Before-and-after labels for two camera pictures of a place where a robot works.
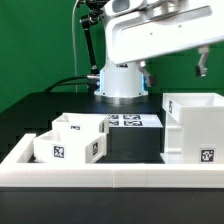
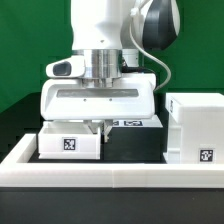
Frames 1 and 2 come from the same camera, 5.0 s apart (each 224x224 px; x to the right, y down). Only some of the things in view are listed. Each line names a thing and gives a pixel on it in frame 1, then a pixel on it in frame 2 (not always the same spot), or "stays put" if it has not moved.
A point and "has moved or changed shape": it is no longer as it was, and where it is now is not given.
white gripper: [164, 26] → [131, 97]
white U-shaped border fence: [105, 175] stays put
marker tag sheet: [134, 121] stays put
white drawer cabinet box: [194, 129] stays put
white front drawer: [59, 146] has moved or changed shape
